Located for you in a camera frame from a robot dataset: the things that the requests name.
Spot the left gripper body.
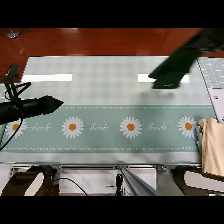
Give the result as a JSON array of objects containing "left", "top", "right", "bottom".
[{"left": 25, "top": 95, "right": 55, "bottom": 118}]

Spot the dark green T-shirt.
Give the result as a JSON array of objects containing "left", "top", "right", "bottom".
[{"left": 147, "top": 32, "right": 205, "bottom": 90}]

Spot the beige garment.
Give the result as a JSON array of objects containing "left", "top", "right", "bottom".
[{"left": 198, "top": 117, "right": 224, "bottom": 178}]

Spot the black cable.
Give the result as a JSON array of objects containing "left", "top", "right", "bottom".
[
  {"left": 0, "top": 83, "right": 27, "bottom": 152},
  {"left": 53, "top": 176, "right": 88, "bottom": 197}
]

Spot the silver frame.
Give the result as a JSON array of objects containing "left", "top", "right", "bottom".
[{"left": 0, "top": 162, "right": 224, "bottom": 197}]

